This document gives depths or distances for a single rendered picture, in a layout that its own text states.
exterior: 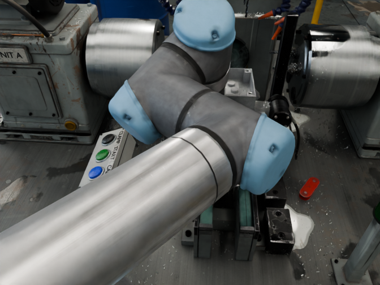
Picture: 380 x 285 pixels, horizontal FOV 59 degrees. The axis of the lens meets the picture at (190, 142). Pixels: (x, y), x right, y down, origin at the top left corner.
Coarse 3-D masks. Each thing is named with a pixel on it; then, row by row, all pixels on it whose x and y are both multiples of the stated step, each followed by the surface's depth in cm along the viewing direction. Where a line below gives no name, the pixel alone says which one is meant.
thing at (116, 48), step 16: (96, 32) 96; (112, 32) 95; (128, 32) 94; (144, 32) 94; (160, 32) 100; (96, 48) 94; (112, 48) 94; (128, 48) 93; (144, 48) 93; (96, 64) 94; (112, 64) 94; (128, 64) 94; (96, 80) 98; (112, 80) 97; (112, 96) 102
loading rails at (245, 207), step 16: (240, 192) 82; (208, 208) 79; (224, 208) 88; (240, 208) 79; (256, 208) 77; (208, 224) 74; (224, 224) 86; (240, 224) 75; (256, 224) 74; (192, 240) 83; (208, 240) 77; (240, 240) 76; (256, 240) 75; (208, 256) 81; (240, 256) 80
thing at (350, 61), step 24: (312, 24) 96; (336, 24) 97; (312, 48) 91; (336, 48) 90; (360, 48) 90; (288, 72) 110; (312, 72) 91; (336, 72) 91; (360, 72) 90; (312, 96) 95; (336, 96) 95; (360, 96) 94
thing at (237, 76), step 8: (232, 72) 82; (240, 72) 82; (248, 72) 80; (232, 80) 83; (240, 80) 83; (248, 80) 82; (224, 88) 80; (232, 88) 77; (240, 88) 80; (248, 88) 80; (232, 96) 73; (240, 96) 73; (248, 96) 73; (248, 104) 74
